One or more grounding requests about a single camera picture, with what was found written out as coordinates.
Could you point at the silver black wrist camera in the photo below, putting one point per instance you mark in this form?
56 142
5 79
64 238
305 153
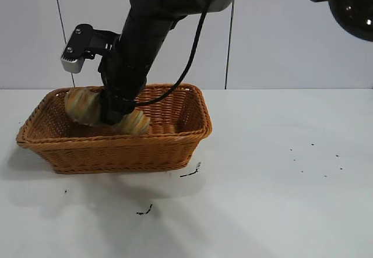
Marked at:
75 46

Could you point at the long striped bread roll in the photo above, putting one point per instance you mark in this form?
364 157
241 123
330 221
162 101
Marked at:
81 103

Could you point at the brown woven wicker basket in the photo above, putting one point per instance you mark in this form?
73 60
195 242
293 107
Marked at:
116 153

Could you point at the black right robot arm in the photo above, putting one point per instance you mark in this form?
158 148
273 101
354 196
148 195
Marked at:
151 22

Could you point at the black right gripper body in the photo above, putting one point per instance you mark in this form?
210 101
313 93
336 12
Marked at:
125 76

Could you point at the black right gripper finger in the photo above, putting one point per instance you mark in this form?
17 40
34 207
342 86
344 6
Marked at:
112 111

